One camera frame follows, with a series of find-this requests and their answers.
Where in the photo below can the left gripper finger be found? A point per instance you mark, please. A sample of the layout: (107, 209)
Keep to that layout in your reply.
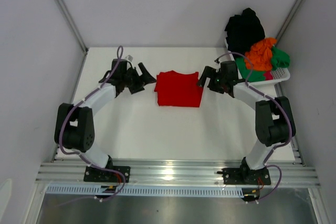
(143, 69)
(146, 79)

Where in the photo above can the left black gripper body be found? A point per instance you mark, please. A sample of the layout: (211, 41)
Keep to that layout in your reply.
(132, 78)

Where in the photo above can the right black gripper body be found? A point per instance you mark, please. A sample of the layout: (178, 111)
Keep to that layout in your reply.
(210, 81)

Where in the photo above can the red t shirt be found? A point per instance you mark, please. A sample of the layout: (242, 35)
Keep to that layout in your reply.
(177, 89)

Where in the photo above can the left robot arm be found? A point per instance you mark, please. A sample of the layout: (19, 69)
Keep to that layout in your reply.
(75, 131)

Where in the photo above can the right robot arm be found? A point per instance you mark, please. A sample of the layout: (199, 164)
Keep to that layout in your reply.
(274, 123)

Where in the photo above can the orange t shirt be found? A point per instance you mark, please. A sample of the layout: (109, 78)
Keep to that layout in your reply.
(260, 55)

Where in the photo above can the pink cloth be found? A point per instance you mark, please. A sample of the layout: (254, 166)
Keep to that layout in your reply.
(268, 76)

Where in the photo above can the black t shirt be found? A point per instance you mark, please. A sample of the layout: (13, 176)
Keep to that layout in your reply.
(243, 31)

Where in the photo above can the white plastic basket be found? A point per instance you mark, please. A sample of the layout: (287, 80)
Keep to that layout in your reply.
(279, 75)

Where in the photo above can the green t shirt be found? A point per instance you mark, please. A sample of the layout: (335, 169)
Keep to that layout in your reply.
(280, 59)

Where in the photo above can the left corner metal profile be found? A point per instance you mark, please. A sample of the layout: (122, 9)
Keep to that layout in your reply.
(61, 4)

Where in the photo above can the corner metal profile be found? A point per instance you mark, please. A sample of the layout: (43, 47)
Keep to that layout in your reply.
(290, 16)
(61, 4)

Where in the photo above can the right corner metal profile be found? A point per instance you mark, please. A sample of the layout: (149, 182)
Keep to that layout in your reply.
(290, 16)

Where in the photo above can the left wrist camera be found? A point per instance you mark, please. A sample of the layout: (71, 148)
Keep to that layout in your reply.
(129, 58)

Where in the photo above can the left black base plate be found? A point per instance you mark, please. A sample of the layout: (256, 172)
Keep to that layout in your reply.
(99, 176)

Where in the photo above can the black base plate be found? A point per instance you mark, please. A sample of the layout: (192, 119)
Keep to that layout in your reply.
(99, 176)
(245, 176)

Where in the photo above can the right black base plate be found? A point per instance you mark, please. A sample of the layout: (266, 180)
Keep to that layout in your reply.
(245, 176)

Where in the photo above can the aluminium mounting rail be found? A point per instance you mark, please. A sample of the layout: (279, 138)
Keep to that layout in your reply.
(176, 173)

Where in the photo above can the slotted cable duct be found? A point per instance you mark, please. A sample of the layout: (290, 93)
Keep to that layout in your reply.
(160, 191)

